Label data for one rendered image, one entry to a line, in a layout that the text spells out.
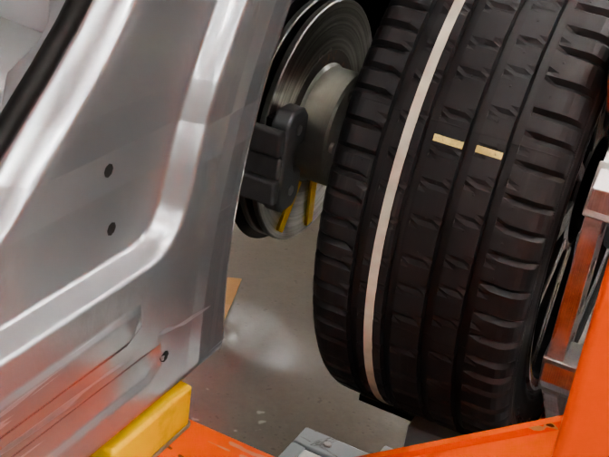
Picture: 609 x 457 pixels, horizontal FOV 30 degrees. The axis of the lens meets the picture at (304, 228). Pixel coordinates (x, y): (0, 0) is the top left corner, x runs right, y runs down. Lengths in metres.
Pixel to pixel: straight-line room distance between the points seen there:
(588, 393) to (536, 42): 0.45
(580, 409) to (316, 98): 0.71
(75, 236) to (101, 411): 0.17
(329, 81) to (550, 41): 0.36
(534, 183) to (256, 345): 1.53
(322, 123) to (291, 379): 1.16
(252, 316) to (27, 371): 1.83
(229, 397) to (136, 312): 1.43
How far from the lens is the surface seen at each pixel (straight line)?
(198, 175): 0.98
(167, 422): 1.11
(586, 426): 0.80
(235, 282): 2.77
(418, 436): 1.60
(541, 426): 0.96
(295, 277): 2.86
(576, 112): 1.11
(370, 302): 1.20
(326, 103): 1.39
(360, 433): 2.34
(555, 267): 1.37
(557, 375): 1.22
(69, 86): 0.86
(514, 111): 1.11
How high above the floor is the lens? 1.37
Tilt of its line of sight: 26 degrees down
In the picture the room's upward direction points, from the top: 9 degrees clockwise
